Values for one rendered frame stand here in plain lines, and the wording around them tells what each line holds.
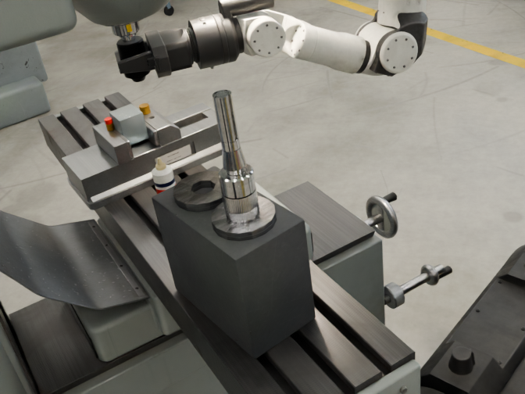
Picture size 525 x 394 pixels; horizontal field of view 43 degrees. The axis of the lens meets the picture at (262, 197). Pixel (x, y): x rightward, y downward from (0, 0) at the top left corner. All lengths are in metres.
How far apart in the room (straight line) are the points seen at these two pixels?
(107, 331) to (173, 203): 0.37
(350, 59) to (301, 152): 2.02
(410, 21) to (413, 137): 2.08
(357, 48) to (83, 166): 0.60
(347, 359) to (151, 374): 0.52
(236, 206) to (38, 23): 0.39
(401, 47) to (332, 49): 0.13
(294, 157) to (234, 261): 2.40
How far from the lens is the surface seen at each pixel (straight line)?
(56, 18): 1.03
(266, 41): 1.18
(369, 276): 1.56
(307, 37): 1.24
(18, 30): 1.02
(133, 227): 1.30
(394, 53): 1.28
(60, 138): 1.71
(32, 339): 1.45
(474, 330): 1.49
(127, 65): 1.18
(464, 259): 2.58
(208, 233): 0.91
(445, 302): 2.41
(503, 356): 1.44
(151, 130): 1.38
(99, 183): 1.38
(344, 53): 1.27
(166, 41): 1.19
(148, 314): 1.29
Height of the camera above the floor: 1.65
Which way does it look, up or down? 34 degrees down
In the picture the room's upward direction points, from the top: 9 degrees counter-clockwise
